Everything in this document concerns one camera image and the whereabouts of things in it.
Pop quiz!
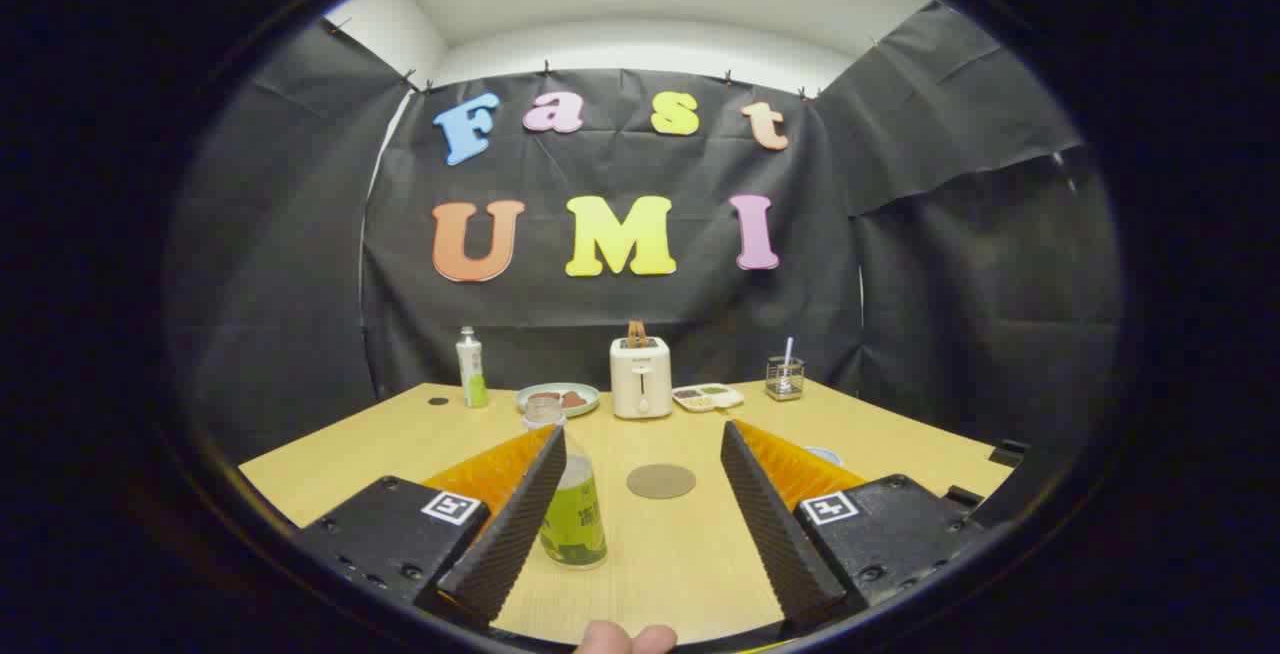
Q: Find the clear green label juice bottle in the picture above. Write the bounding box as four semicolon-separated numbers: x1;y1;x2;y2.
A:
523;402;608;570

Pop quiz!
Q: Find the white toaster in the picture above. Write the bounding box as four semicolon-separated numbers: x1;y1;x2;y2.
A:
610;336;673;420

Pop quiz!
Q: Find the round brown coaster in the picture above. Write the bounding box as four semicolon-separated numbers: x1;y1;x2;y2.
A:
627;463;696;500

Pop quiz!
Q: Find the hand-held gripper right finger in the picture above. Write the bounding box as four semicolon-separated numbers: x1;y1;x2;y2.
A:
720;420;989;633

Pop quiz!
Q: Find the wire mesh utensil holder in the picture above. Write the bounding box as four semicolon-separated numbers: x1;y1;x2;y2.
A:
766;356;805;402

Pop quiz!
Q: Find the small white green bottle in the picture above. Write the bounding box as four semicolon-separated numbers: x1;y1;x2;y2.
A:
456;326;490;409

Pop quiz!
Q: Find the wooden table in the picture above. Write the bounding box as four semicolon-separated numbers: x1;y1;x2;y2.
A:
238;379;1016;647

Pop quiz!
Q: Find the white divided snack dish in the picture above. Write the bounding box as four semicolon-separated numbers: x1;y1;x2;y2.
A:
672;384;745;412

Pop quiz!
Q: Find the pale green plate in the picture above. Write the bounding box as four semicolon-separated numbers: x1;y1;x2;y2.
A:
515;382;601;418

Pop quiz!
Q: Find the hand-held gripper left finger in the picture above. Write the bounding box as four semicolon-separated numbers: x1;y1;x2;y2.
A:
295;424;568;630

